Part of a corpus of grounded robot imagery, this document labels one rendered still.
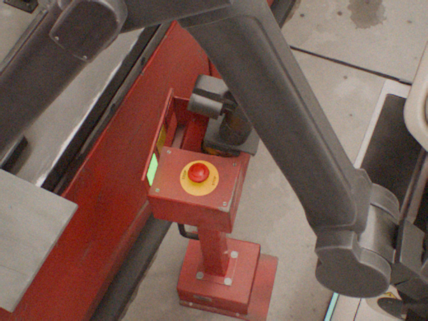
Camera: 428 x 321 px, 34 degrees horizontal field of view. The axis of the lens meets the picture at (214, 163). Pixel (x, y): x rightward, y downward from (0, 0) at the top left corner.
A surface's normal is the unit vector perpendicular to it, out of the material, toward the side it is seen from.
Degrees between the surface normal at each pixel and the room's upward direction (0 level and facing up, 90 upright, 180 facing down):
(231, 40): 84
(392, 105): 0
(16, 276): 0
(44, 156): 0
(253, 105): 80
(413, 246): 39
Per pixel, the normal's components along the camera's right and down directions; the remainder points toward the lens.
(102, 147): 0.89, 0.38
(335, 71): -0.05, -0.45
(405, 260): 0.59, -0.36
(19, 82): -0.29, 0.74
